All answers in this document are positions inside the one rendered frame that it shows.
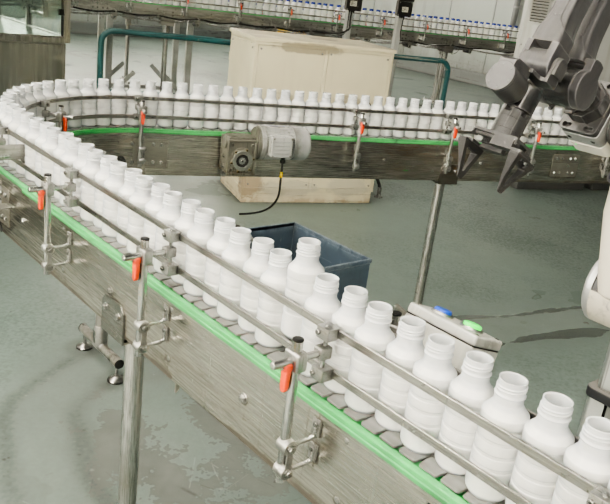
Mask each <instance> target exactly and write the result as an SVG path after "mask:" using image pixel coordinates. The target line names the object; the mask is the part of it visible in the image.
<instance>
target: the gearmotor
mask: <svg viewBox="0 0 610 504"><path fill-rule="evenodd" d="M310 151H311V136H310V133H309V131H308V129H306V128H302V127H285V126H273V125H267V126H261V125H257V126H256V127H253V128H252V130H251V134H249V133H228V132H226V133H225V134H222V137H221V148H220V160H219V169H220V175H221V176H222V177H225V176H226V175H235V176H255V168H256V159H271V160H280V163H281V171H280V176H279V177H280V180H279V190H278V195H277V198H276V199H275V201H274V202H273V203H272V204H271V205H270V206H269V207H268V208H266V209H263V210H261V211H256V212H249V213H239V215H251V214H257V213H261V212H264V211H267V210H269V209H270V208H271V207H273V206H274V205H275V203H276V202H277V201H278V199H279V196H280V192H281V183H282V177H283V164H285V162H286V161H285V160H306V159H307V158H308V156H309V154H310Z"/></svg>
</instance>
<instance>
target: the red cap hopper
mask: <svg viewBox="0 0 610 504"><path fill-rule="evenodd" d="M113 22H114V19H113V18H111V17H110V14H109V15H107V16H106V29H108V28H113ZM104 23H105V15H98V34H97V55H98V39H99V36H100V34H101V33H102V32H103V31H104ZM173 33H175V34H180V23H174V26H173ZM193 34H194V26H193V25H192V23H187V30H186V35H193ZM192 48H193V41H186V45H185V60H184V75H183V83H187V85H188V88H187V89H188V90H187V93H188V94H189V91H190V76H191V62H192ZM112 50H113V34H111V35H108V36H107V37H106V47H105V77H104V79H109V89H111V87H113V88H114V85H113V84H114V83H111V79H112V76H113V75H114V74H115V73H116V72H117V71H118V70H119V69H120V68H121V67H123V66H124V65H125V63H124V62H123V61H122V62H120V63H119V64H118V65H117V66H116V67H115V68H114V69H113V70H112ZM178 52H179V40H173V41H172V57H171V74H170V78H169V77H168V75H167V74H166V82H172V93H176V92H177V88H178V87H177V86H176V83H177V67H178ZM150 67H151V68H152V70H153V71H154V72H155V73H156V74H157V75H158V76H159V78H160V79H161V73H160V71H159V70H158V69H157V68H156V67H155V66H154V64H153V63H152V64H151V65H150ZM135 74H136V73H135V72H134V71H133V70H132V71H131V72H130V73H129V74H128V75H127V76H125V77H124V78H123V80H124V85H125V86H124V88H130V86H129V85H130V84H125V83H126V82H127V81H128V80H129V79H130V78H131V77H133V76H134V75H135ZM113 88H112V89H113Z"/></svg>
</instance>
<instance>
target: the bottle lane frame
mask: <svg viewBox="0 0 610 504"><path fill-rule="evenodd" d="M0 180H1V181H3V186H5V187H6V188H7V189H9V191H10V203H11V204H12V205H13V206H14V207H15V209H10V228H8V227H7V226H6V225H4V224H3V223H2V222H1V221H0V222H1V224H2V226H3V232H4V233H5V234H6V235H7V236H8V237H9V238H11V239H12V240H13V241H14V242H15V243H16V244H17V245H18V246H20V247H21V248H22V249H23V250H24V251H25V252H26V253H28V254H29V255H30V256H31V257H32V258H33V259H34V260H36V261H37V262H38V263H39V264H40V265H41V263H42V261H43V260H44V252H43V251H42V249H41V245H42V244H43V243H44V207H43V209H42V210H39V209H38V195H37V192H32V193H29V192H28V187H29V186H27V185H25V184H24V183H23V182H21V181H20V180H19V179H17V178H16V177H14V175H11V174H10V173H9V172H8V171H5V170H4V169H0ZM67 231H69V232H71V233H72V241H71V245H68V246H67V247H65V248H57V249H55V251H54V253H53V254H52V263H59V262H64V261H66V260H67V255H66V252H67V249H70V250H71V262H69V263H67V264H65V265H60V266H55V268H54V270H53V271H52V272H51V275H53V276H54V277H55V278H56V279H57V280H58V281H59V282H61V283H62V284H63V285H64V286H65V287H66V288H67V289H69V290H70V291H71V292H72V293H73V294H74V295H75V296H77V297H78V298H79V299H80V300H81V301H82V302H83V303H84V304H86V305H87V306H88V307H89V308H90V309H91V310H92V311H94V312H95V313H96V314H97V315H98V316H99V317H100V318H101V316H102V297H103V296H104V295H105V293H108V294H109V295H110V296H112V297H113V298H114V299H115V300H117V301H118V302H119V303H120V304H121V305H122V306H123V309H124V313H125V330H124V339H125V340H127V341H128V342H129V343H130V344H131V345H132V343H133V341H134V340H135V339H136V329H135V328H134V326H133V323H134V321H135V320H136V319H137V301H138V282H139V279H138V280H137V281H133V279H132V264H133V263H132V261H131V260H130V261H122V259H121V256H122V255H123V254H122V253H120V252H119V251H118V249H115V248H113V247H112V246H111V245H110V243H106V242H105V241H104V240H102V238H99V237H98V236H97V235H95V234H94V233H95V232H94V233H93V232H91V231H90V230H88V229H87V227H84V226H83V225H81V224H80V222H77V221H76V220H74V219H73V217H70V216H69V215H67V214H66V213H65V212H63V211H62V210H60V208H57V207H56V206H55V205H53V203H51V244H52V245H53V246H55V245H63V244H66V243H67V236H66V235H67ZM194 303H195V302H194ZM194 303H190V302H189V301H187V300H186V299H184V298H183V295H179V294H177V293H176V292H175V291H173V288H169V287H168V286H166V285H165V284H164V283H163V281H159V280H158V279H157V278H155V277H154V276H153V274H150V273H148V275H147V293H146V311H145V320H146V321H147V322H148V323H149V322H154V321H158V320H161V319H163V314H164V311H163V309H164V304H167V305H168V306H169V307H170V317H169V321H165V322H163V323H162V324H158V325H153V326H150V329H149V331H148V332H147V341H146V342H147V343H150V342H154V341H158V340H160V339H162V329H163V324H165V325H166V326H167V327H168V328H169V332H168V341H164V342H162V343H161V344H158V345H153V346H149V349H148V351H147V352H146V353H144V354H143V355H144V356H145V357H146V358H147V359H148V360H149V361H151V362H152V363H153V364H154V365H155V366H156V367H157V368H158V369H160V370H161V371H162V372H163V373H164V374H165V375H166V376H168V377H169V378H170V379H171V380H172V381H173V382H174V383H176V384H177V385H178V386H179V387H180V388H181V389H182V390H184V391H185V392H186V393H187V394H188V395H189V396H190V397H191V398H193V399H194V400H195V401H196V402H197V403H198V404H199V405H201V406H202V407H203V408H204V409H205V410H206V411H207V412H209V413H210V414H211V415H212V416H213V417H214V418H215V419H217V420H218V421H219V422H220V423H221V424H222V425H223V426H224V427H226V428H227V429H228V430H229V431H230V432H231V433H232V434H234V435H235V436H236V437H237V438H238V439H239V440H240V441H242V442H243V443H244V444H245V445H246V446H247V447H248V448H250V449H251V450H252V451H253V452H254V453H255V454H256V455H257V456H259V457H260V458H261V459H262V460H263V461H264V462H265V463H267V464H268V465H269V466H270V467H271V468H273V465H274V463H275V462H276V461H277V457H278V449H277V448H276V441H277V439H278V438H279V437H280V434H281V426H282V419H283V411H284V403H285V395H286V392H281V391H280V377H281V368H280V369H276V370H271V369H270V363H271V362H272V361H271V360H270V359H268V358H267V355H268V354H266V355H263V354H261V353H260V352H258V351H257V350H256V349H254V348H253V346H254V345H249V344H247V343H246V342H244V341H243V340H242V339H240V338H241V336H236V335H235V334H233V333H232V332H230V331H229V330H228V327H224V326H222V325H221V324H219V323H218V322H217V321H216V319H217V318H216V319H212V318H211V317H210V316H208V315H207V314H205V310H204V311H202V310H200V309H198V308H197V307H196V306H194ZM311 386H313V385H310V386H306V385H304V384H303V383H302V382H300V381H299V380H298V387H297V395H296V402H295V409H294V417H293V424H292V432H291V438H292V439H293V440H294V441H297V440H300V439H302V438H305V437H308V436H309V435H311V434H312V433H311V429H312V423H313V417H314V416H316V417H317V418H318V419H320V420H321V421H322V427H321V434H320V438H317V437H316V438H314V439H312V440H311V441H313V442H314V443H315V444H317V445H318V446H319V447H318V454H317V460H316V462H315V463H314V462H313V461H312V462H311V463H309V464H307V465H306V466H303V467H301V468H298V469H296V470H294V472H293V475H292V477H291V478H289V479H288V480H286V481H287V482H288V483H289V484H290V485H292V486H293V487H294V488H295V489H296V490H297V491H298V492H300V493H301V494H302V495H303V496H304V497H305V498H306V499H308V500H309V501H310V502H311V503H312V504H470V503H469V502H468V501H466V500H465V499H464V498H463V496H464V494H465V493H467V492H468V491H466V492H462V493H459V494H457V493H455V492H454V491H452V490H451V489H450V488H448V487H447V486H445V485H444V484H443V483H441V479H442V478H443V477H444V476H445V475H444V476H440V477H437V478H435V477H433V476H431V475H430V474H429V473H427V472H426V471H424V470H423V469H422V468H420V467H419V464H420V463H421V462H422V461H419V462H415V463H414V462H412V461H410V460H409V459H408V458H406V457H405V456H403V455H402V454H401V453H399V449H400V448H402V447H403V446H402V447H398V448H392V447H391V446H390V445H388V444H387V443H385V442H384V441H383V440H381V439H380V435H381V434H383V433H380V434H376V435H375V434H373V433H371V432H370V431H369V430H367V429H366V428H364V427H363V426H362V425H361V422H363V421H364V420H362V421H358V422H357V421H355V420H353V419H352V418H350V417H349V416H348V415H346V414H345V413H344V409H346V408H343V409H338V408H337V407H335V406H334V405H332V404H331V403H330V402H328V401H327V398H328V397H329V396H327V397H321V396H320V395H318V394H317V393H316V392H314V391H313V390H311Z"/></svg>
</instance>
